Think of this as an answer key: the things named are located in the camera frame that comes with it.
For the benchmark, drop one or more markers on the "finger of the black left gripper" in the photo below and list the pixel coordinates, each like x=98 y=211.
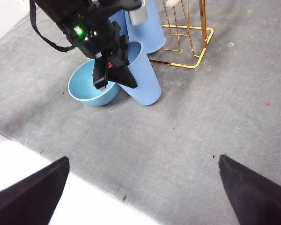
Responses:
x=121 y=76
x=100 y=75

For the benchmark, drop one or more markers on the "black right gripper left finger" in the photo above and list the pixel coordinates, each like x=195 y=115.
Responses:
x=32 y=201

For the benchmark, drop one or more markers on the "light blue ribbed bowl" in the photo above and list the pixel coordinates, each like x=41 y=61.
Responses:
x=84 y=93

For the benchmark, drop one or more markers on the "blue ribbed plastic cup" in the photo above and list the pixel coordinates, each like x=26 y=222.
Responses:
x=119 y=20
x=152 y=35
x=145 y=82

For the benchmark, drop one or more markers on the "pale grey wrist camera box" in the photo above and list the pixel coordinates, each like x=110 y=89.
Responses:
x=138 y=16

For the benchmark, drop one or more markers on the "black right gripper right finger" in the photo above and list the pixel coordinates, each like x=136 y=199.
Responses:
x=255 y=199

